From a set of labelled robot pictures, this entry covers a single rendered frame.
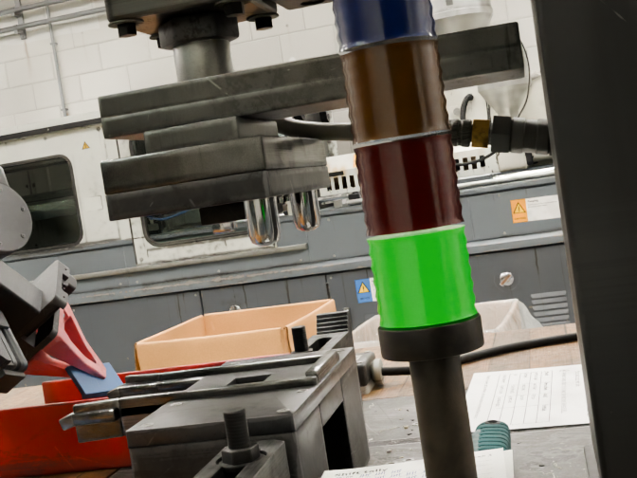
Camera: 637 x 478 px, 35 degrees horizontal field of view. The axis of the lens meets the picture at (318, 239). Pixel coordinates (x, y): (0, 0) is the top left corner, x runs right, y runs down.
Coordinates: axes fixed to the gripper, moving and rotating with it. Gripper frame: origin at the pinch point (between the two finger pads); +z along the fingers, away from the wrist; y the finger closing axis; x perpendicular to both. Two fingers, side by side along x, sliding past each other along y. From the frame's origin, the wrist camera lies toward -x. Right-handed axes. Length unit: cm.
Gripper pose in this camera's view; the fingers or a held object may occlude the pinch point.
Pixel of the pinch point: (96, 371)
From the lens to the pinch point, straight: 94.9
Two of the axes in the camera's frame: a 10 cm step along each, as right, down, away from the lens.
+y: 7.4, -6.4, -2.1
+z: 6.5, 6.0, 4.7
